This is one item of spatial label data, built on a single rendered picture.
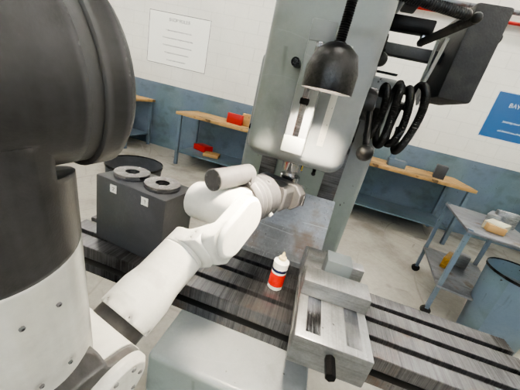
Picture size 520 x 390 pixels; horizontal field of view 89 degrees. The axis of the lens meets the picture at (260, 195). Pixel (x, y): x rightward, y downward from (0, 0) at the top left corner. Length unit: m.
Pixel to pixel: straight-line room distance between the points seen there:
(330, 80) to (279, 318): 0.52
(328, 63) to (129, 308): 0.38
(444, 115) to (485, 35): 4.23
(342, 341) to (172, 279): 0.36
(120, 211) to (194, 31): 4.93
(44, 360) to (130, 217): 0.54
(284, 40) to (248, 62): 4.55
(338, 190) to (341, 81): 0.67
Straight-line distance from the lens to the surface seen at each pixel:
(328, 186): 1.00
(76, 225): 0.19
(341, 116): 0.51
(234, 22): 5.28
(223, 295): 0.69
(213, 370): 0.67
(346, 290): 0.65
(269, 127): 0.53
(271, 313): 0.68
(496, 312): 2.72
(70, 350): 0.26
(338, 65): 0.38
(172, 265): 0.37
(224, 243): 0.37
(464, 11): 0.49
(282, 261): 0.70
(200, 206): 0.43
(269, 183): 0.50
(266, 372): 0.69
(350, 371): 0.61
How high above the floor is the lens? 1.43
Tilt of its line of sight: 20 degrees down
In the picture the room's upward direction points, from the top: 13 degrees clockwise
